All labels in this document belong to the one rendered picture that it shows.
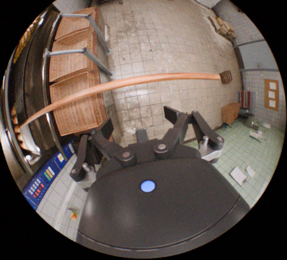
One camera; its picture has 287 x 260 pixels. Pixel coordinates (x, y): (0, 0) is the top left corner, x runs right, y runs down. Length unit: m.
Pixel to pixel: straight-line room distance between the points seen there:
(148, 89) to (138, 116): 0.51
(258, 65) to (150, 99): 4.26
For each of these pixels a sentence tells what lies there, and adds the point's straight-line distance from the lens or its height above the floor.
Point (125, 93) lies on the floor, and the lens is 1.51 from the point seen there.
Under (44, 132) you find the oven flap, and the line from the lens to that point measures 1.02.
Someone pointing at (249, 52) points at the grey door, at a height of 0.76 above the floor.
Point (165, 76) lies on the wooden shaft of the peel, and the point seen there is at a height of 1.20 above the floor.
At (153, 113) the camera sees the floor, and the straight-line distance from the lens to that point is 1.58.
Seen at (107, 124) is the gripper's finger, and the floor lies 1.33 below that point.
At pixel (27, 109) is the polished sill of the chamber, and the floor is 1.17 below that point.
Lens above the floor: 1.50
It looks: 76 degrees down
